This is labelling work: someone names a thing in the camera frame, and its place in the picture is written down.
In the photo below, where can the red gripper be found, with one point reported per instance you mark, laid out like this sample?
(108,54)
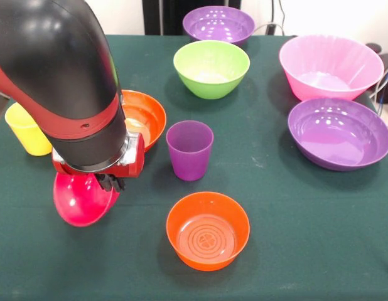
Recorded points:
(131,163)

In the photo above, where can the red small bowl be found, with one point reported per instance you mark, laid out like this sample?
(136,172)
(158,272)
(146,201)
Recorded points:
(81,203)

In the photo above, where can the orange wide shallow bowl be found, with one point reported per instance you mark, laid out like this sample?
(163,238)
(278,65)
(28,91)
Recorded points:
(150,113)

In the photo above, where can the purple plastic cup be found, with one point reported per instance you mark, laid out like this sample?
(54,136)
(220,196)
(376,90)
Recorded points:
(189,160)

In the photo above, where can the orange small bowl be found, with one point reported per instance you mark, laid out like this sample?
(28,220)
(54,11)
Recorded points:
(181,225)

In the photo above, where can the purple rounded deep bowl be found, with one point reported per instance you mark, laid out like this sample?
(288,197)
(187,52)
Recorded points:
(218,26)

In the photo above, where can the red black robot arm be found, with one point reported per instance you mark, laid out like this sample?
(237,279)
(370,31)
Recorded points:
(56,62)

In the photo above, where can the dark green table cloth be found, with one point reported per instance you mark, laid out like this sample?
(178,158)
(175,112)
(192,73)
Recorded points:
(87,266)

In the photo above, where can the yellow plastic cup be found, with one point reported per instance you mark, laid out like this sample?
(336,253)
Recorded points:
(27,135)

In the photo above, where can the green bowl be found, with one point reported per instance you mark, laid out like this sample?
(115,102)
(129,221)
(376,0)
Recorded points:
(209,72)

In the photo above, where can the black power plug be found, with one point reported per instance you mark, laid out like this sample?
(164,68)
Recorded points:
(271,29)

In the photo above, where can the purple wide shallow bowl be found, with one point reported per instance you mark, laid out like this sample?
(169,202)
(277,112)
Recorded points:
(338,135)

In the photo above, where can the pink large bowl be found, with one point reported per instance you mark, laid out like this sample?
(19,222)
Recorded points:
(329,69)

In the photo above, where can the black rounded object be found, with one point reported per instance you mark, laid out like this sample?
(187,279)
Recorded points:
(373,47)

